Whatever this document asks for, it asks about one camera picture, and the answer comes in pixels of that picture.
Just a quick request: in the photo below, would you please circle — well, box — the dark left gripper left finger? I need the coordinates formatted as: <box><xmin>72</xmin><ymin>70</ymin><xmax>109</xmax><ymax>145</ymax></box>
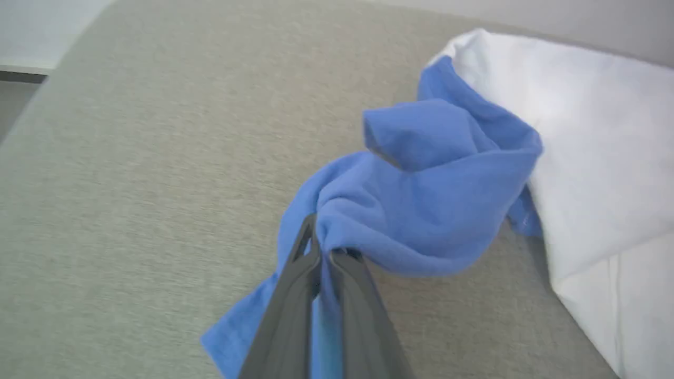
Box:
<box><xmin>238</xmin><ymin>213</ymin><xmax>323</xmax><ymax>379</ymax></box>

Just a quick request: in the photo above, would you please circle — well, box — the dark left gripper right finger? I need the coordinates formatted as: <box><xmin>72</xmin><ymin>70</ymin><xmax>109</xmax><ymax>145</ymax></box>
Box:
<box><xmin>329</xmin><ymin>247</ymin><xmax>415</xmax><ymax>379</ymax></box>

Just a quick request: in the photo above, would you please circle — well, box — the white and blue garment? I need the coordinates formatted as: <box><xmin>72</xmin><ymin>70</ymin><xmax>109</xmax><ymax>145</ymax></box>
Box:
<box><xmin>200</xmin><ymin>29</ymin><xmax>674</xmax><ymax>379</ymax></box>

